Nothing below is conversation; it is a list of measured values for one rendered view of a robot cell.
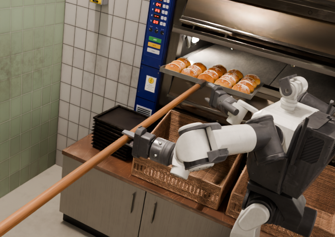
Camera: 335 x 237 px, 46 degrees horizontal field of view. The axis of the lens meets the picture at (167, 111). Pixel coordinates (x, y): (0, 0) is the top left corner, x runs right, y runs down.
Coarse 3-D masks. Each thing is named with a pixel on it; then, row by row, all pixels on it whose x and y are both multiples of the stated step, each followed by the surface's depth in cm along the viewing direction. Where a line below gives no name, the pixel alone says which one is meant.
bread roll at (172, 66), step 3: (171, 63) 230; (174, 63) 230; (168, 66) 230; (171, 66) 229; (174, 66) 229; (177, 66) 229; (171, 69) 229; (174, 69) 228; (177, 69) 228; (180, 69) 230; (180, 72) 230
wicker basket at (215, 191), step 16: (176, 112) 264; (160, 128) 256; (176, 128) 265; (144, 160) 230; (240, 160) 247; (144, 176) 233; (160, 176) 228; (176, 176) 224; (192, 176) 219; (208, 176) 248; (224, 176) 251; (176, 192) 227; (192, 192) 223; (208, 192) 218; (224, 192) 226
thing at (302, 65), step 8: (176, 32) 235; (184, 32) 233; (208, 40) 228; (216, 40) 226; (240, 48) 221; (248, 48) 219; (264, 56) 216; (272, 56) 215; (296, 64) 210; (304, 64) 209; (320, 72) 206; (328, 72) 205
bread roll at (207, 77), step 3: (201, 75) 223; (204, 75) 222; (207, 75) 222; (210, 75) 223; (198, 78) 224; (201, 78) 223; (204, 78) 222; (207, 78) 221; (210, 78) 221; (213, 78) 223; (210, 81) 221; (213, 81) 222
